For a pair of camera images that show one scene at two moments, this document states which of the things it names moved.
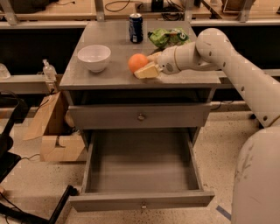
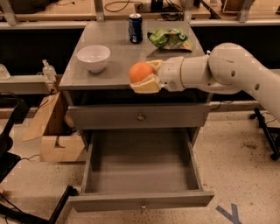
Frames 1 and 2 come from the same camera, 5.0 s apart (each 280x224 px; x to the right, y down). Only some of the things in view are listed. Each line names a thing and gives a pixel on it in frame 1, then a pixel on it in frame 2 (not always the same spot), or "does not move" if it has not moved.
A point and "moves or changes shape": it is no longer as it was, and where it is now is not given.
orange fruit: (137, 61) moves or changes shape
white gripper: (166, 62) → (171, 73)
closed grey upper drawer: (190, 115) does not move
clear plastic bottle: (49, 72) does not move
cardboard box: (59, 143) does not move
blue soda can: (136, 28) does not move
